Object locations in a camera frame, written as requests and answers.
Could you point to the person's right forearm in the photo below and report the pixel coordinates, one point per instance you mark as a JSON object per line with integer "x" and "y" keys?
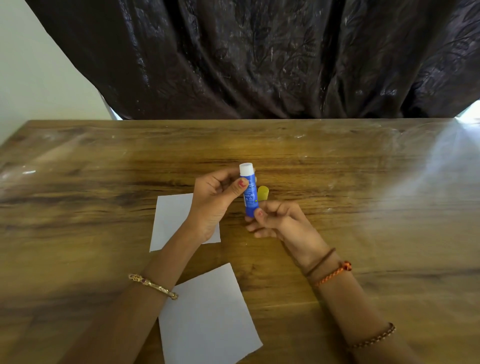
{"x": 348, "y": 307}

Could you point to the person's left thumb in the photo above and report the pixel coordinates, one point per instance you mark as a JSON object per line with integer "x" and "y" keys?
{"x": 234, "y": 189}

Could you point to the person's right hand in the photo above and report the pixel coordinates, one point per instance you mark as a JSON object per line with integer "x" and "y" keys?
{"x": 290, "y": 228}

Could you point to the small white paper sheet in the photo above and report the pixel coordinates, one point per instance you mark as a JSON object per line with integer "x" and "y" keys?
{"x": 170, "y": 221}

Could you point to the large white paper sheet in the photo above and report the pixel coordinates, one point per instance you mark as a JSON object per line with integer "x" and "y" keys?
{"x": 208, "y": 318}

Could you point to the dark brown patterned curtain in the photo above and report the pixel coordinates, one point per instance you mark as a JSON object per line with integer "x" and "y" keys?
{"x": 262, "y": 56}

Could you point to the gold bangle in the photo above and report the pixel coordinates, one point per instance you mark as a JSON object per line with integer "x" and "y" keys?
{"x": 153, "y": 285}

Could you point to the person's left hand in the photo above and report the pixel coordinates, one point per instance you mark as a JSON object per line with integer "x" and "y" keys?
{"x": 210, "y": 204}

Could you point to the yellow glue stick cap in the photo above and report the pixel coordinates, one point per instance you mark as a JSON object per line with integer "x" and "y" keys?
{"x": 263, "y": 192}

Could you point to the blue glue stick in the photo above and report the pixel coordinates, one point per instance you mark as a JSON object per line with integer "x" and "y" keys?
{"x": 249, "y": 193}

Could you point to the person's left forearm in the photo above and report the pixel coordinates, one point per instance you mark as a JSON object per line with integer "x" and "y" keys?
{"x": 142, "y": 300}

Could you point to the person's right thumb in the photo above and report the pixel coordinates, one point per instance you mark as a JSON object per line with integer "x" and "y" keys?
{"x": 262, "y": 214}

